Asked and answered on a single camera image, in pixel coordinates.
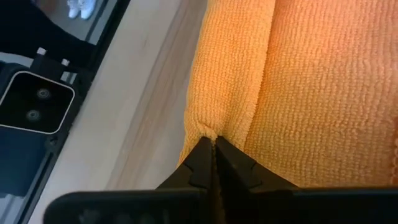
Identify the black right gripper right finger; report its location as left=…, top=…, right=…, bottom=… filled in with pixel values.
left=215, top=136, right=398, bottom=224

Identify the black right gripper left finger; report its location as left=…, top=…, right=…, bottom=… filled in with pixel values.
left=43, top=136, right=215, bottom=224

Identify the orange microfiber towel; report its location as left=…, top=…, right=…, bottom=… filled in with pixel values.
left=176, top=0, right=398, bottom=189

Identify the person's foot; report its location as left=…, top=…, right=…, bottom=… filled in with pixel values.
left=79, top=0, right=96, bottom=21
left=66, top=0, right=81, bottom=19

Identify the black table-level camera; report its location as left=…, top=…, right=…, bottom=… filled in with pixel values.
left=0, top=70, right=76, bottom=135

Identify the black aluminium table frame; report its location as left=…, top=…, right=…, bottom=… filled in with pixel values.
left=0, top=0, right=132, bottom=224

